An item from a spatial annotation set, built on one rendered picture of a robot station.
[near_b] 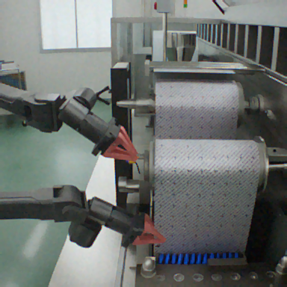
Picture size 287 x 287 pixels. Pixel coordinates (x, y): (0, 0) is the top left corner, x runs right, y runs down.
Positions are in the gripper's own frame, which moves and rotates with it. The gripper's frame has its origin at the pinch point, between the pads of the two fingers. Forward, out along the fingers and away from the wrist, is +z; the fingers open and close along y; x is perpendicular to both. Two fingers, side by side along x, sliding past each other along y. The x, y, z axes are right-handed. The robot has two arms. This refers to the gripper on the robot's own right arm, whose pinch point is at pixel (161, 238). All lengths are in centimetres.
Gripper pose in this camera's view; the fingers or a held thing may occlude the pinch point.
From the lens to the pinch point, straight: 78.9
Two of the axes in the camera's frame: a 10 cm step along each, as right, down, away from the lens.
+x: 4.7, -8.0, -3.6
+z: 8.8, 4.4, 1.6
